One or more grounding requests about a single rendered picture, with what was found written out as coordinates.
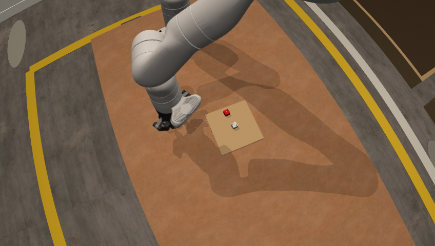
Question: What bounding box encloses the tan square mat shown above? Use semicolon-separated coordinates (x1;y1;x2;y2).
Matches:
205;100;264;155

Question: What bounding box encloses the red die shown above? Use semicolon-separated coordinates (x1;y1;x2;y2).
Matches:
223;109;230;117

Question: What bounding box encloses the white die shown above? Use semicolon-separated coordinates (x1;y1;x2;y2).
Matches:
231;121;238;129

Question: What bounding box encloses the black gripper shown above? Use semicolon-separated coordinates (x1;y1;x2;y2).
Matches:
153;90;191;131

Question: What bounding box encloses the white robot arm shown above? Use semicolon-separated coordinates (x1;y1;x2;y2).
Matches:
131;0;254;128

